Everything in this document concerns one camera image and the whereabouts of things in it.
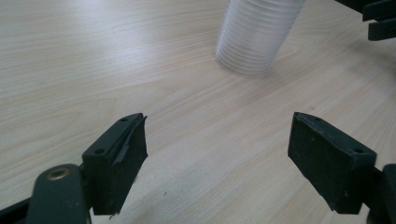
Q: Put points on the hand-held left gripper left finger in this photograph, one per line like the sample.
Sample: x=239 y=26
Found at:
x=115 y=168

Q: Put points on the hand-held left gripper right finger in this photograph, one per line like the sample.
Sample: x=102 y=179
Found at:
x=330 y=161

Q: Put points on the stack of clear plastic cups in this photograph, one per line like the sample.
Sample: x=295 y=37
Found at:
x=255 y=37

